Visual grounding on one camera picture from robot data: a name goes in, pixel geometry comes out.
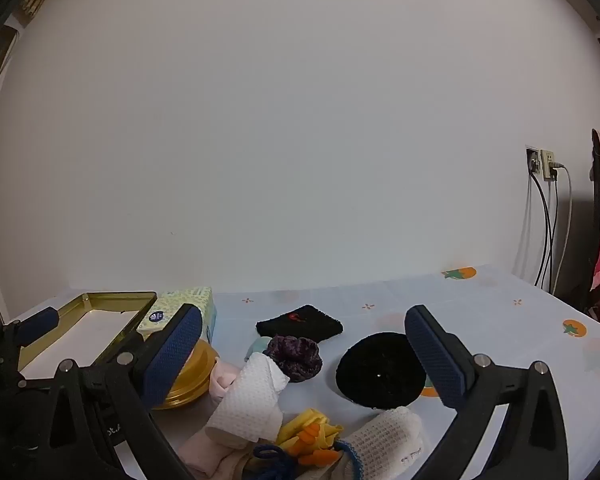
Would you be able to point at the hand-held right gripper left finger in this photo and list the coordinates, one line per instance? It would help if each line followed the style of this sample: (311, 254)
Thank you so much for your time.
(172, 350)

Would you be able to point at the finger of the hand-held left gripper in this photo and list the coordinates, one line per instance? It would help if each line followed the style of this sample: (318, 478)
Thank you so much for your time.
(37, 325)

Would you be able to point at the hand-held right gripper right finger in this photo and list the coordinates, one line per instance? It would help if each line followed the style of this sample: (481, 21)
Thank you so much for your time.
(437, 355)

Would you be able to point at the pink sock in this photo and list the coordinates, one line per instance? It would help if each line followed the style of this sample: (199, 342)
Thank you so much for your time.
(222, 380)

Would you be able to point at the black round knitted pad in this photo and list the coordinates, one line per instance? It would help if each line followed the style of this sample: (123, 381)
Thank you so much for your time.
(380, 370)

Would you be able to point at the gold rectangular tin tray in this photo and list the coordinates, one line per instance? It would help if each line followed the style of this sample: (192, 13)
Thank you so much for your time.
(105, 327)

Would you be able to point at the teal soft toy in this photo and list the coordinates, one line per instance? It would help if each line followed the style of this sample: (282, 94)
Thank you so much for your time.
(256, 347)

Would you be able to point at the white waffle cloth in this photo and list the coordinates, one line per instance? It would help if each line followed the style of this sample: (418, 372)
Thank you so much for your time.
(250, 395)

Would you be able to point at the white knitted sock blue trim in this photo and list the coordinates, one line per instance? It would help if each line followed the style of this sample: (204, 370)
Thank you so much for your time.
(380, 440)

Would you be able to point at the purple scrunchie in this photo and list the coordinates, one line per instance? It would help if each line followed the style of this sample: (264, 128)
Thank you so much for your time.
(295, 355)

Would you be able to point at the black sock red logo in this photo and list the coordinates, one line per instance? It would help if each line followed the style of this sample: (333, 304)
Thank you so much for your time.
(300, 327)

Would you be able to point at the yellow cloth with orange carrots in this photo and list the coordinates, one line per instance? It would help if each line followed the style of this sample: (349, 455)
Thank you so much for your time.
(305, 422)

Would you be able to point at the round gold tin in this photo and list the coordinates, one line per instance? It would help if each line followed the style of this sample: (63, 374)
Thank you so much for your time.
(200, 365)

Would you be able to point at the yellow patterned tissue pack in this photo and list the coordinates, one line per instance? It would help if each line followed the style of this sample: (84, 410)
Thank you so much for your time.
(205, 310)

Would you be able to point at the fruit print tablecloth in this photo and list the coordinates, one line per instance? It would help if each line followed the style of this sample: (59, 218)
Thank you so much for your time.
(505, 320)

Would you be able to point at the white plug adapter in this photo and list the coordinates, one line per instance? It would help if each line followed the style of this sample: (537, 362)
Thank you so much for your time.
(548, 164)

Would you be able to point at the dark upright panel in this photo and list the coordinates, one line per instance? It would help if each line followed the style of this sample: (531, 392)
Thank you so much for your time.
(598, 200)

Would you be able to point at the wall socket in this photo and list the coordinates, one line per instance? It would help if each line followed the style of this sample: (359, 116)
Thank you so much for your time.
(532, 157)

